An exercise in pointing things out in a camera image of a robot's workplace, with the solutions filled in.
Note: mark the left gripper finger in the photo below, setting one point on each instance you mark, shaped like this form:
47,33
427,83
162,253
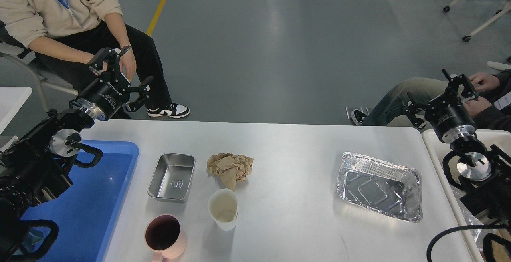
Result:
106,60
142,90

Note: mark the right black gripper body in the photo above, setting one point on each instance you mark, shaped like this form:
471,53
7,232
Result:
449,119

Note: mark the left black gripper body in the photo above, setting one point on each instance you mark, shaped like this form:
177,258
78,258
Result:
105,96

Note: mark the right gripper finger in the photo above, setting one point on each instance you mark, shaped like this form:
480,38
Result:
459,88
413,109

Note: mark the aluminium foil tray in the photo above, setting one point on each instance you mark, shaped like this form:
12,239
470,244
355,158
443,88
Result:
380,186

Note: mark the stainless steel rectangular tray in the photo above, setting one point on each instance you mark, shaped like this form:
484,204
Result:
172,178

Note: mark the pink mug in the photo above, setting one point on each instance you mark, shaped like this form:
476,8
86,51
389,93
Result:
165,236

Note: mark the white paper cup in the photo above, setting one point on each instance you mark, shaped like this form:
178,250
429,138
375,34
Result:
223,209

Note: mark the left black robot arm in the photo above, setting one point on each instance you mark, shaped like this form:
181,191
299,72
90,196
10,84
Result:
36,167

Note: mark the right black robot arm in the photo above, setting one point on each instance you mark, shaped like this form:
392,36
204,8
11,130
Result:
482,173

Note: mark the person in grey hoodie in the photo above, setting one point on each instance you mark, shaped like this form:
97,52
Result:
490,111

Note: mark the person in beige hoodie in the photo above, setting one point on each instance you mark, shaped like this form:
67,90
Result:
66,34

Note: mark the white side table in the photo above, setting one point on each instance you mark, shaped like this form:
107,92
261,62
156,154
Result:
11,100

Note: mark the foil tray in bin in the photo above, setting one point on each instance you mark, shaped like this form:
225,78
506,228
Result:
478,234

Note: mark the grey office chair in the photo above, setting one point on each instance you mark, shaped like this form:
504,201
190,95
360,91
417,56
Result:
14,51

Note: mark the blue plastic tray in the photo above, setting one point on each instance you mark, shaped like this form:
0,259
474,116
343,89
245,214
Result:
87,212

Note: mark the crumpled brown paper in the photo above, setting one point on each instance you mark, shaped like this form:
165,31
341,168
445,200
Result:
230,168

